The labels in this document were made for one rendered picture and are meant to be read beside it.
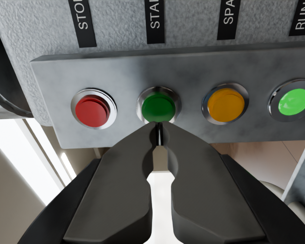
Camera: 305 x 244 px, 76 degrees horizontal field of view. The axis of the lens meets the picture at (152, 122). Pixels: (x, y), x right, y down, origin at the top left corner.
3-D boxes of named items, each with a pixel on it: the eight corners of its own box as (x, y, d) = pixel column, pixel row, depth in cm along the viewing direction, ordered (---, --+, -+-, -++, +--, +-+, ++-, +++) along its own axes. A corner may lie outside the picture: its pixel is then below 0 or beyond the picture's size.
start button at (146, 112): (175, 89, 15) (140, 90, 15) (175, 94, 14) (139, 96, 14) (174, 118, 16) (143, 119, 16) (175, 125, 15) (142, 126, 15)
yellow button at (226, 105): (243, 85, 15) (207, 87, 15) (248, 91, 14) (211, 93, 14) (236, 115, 16) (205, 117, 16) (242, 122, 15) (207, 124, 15)
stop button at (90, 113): (108, 92, 15) (75, 93, 15) (105, 98, 14) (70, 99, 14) (113, 121, 16) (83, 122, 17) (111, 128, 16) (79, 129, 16)
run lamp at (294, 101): (307, 82, 15) (275, 83, 15) (321, 88, 14) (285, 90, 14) (297, 110, 16) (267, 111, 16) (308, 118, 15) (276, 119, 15)
